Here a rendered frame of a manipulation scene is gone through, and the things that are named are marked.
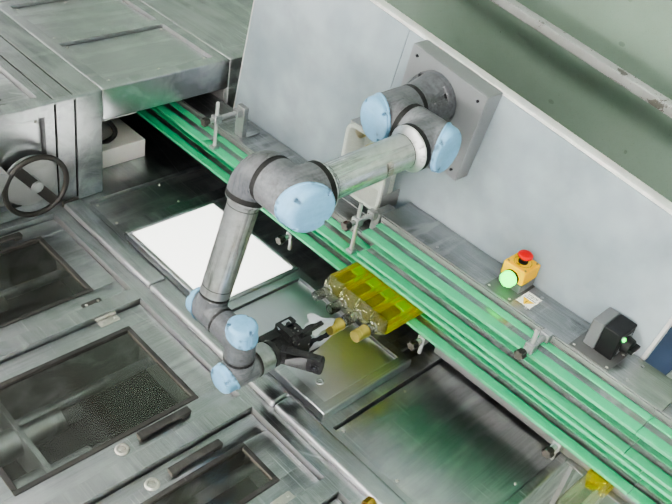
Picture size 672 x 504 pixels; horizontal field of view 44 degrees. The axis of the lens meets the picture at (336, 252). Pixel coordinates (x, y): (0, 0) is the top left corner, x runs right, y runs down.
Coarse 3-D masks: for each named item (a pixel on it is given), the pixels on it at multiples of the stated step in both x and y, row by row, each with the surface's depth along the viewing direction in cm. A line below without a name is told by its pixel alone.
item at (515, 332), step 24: (384, 240) 229; (408, 264) 222; (432, 264) 224; (456, 288) 218; (480, 312) 211; (504, 312) 212; (504, 336) 205; (528, 336) 207; (552, 360) 201; (576, 384) 195; (600, 384) 197; (600, 408) 191; (624, 408) 192; (648, 432) 187
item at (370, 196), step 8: (352, 128) 240; (360, 128) 235; (352, 136) 242; (344, 144) 242; (352, 144) 244; (360, 144) 246; (344, 152) 244; (376, 184) 249; (384, 184) 237; (360, 192) 248; (368, 192) 248; (376, 192) 249; (360, 200) 245; (368, 200) 245; (376, 200) 241; (368, 208) 244; (376, 208) 242
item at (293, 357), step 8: (280, 352) 205; (288, 352) 205; (296, 352) 205; (304, 352) 206; (288, 360) 206; (296, 360) 205; (304, 360) 205; (312, 360) 204; (320, 360) 204; (304, 368) 206; (312, 368) 205; (320, 368) 205
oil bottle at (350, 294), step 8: (360, 280) 231; (368, 280) 232; (376, 280) 232; (344, 288) 227; (352, 288) 228; (360, 288) 228; (368, 288) 229; (376, 288) 230; (344, 296) 226; (352, 296) 225; (360, 296) 226; (352, 304) 226
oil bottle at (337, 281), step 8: (352, 264) 236; (360, 264) 236; (336, 272) 232; (344, 272) 232; (352, 272) 233; (360, 272) 233; (368, 272) 235; (328, 280) 229; (336, 280) 229; (344, 280) 230; (352, 280) 231; (336, 288) 228; (336, 296) 229
